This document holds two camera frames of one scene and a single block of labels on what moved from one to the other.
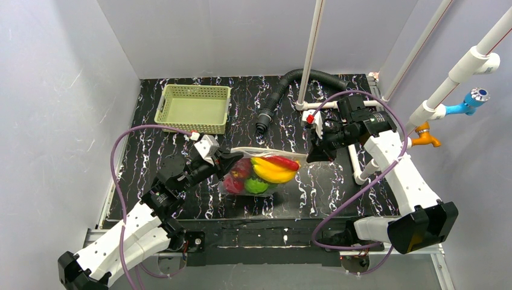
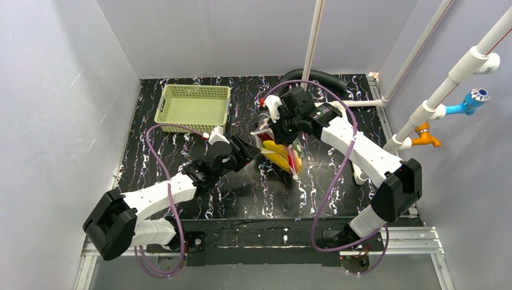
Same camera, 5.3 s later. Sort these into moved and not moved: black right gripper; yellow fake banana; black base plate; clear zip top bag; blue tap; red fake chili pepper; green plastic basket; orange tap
Moved: yellow fake banana; red fake chili pepper; black right gripper; clear zip top bag
Not moved: black base plate; orange tap; green plastic basket; blue tap
